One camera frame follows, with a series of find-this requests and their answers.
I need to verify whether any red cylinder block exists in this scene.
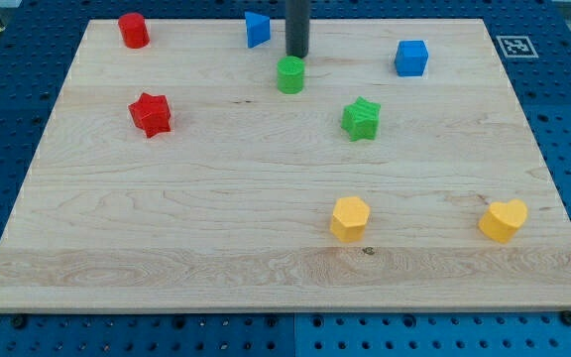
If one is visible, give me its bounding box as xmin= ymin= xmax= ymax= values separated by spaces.
xmin=118 ymin=12 xmax=150 ymax=49

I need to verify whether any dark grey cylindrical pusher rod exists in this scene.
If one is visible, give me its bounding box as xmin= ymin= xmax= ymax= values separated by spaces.
xmin=285 ymin=0 xmax=311 ymax=59

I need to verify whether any blue cube block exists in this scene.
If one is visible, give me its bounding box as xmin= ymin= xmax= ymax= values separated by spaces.
xmin=394 ymin=40 xmax=429 ymax=76

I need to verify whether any yellow hexagon block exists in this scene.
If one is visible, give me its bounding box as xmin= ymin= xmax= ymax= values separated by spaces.
xmin=330 ymin=196 xmax=371 ymax=243

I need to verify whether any green star block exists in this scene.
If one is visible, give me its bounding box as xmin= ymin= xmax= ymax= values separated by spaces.
xmin=341 ymin=96 xmax=381 ymax=141

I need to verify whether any white fiducial marker tag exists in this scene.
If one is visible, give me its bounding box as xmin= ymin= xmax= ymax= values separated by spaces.
xmin=497 ymin=35 xmax=538 ymax=59

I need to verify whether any yellow heart block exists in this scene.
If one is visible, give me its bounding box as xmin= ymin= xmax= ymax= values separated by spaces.
xmin=478 ymin=199 xmax=528 ymax=244

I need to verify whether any blue triangular prism block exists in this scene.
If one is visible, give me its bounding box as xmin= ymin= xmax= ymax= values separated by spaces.
xmin=244 ymin=11 xmax=272 ymax=49

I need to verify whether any green cylinder block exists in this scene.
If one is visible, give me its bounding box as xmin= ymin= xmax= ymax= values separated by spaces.
xmin=277 ymin=56 xmax=305 ymax=94

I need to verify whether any red star block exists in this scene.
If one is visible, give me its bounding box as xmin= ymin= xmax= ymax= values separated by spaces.
xmin=128 ymin=92 xmax=171 ymax=138

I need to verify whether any light wooden board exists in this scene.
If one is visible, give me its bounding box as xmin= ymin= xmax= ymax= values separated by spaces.
xmin=0 ymin=19 xmax=571 ymax=314

